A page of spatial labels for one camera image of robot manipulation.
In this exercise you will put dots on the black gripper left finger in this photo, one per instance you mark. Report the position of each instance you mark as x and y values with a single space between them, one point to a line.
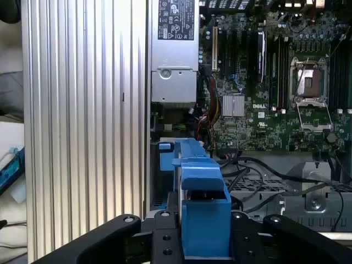
110 236

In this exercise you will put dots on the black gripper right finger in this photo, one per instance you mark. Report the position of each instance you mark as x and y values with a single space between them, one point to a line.
291 242

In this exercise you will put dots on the hard disk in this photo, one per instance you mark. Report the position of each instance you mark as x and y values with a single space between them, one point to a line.
204 222

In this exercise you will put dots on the silver disk bay cage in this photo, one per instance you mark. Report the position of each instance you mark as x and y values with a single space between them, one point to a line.
316 192

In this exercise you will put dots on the white expansion slot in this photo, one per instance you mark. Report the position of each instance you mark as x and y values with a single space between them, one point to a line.
214 49

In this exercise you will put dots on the grey open PC case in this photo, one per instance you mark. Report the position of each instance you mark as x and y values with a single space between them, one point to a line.
302 217

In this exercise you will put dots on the round coin battery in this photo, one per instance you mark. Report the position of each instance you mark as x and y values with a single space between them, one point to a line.
332 137

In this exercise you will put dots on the pale blue teach pendant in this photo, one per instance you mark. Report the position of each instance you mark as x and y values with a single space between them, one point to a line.
11 173

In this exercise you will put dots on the metal socket cover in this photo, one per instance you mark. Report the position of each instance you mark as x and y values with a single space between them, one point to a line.
315 126

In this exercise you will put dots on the green motherboard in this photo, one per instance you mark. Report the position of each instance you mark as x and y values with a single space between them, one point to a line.
255 129

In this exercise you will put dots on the silver chipset heatsink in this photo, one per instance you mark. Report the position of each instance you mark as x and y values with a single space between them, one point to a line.
233 105

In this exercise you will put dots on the CPU socket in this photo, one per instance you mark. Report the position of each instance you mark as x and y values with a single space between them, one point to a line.
310 79

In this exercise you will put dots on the thin metal locking lever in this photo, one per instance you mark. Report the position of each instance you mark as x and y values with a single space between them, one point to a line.
336 45
302 74

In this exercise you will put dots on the silver power supply unit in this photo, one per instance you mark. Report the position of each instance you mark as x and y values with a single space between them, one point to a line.
173 49

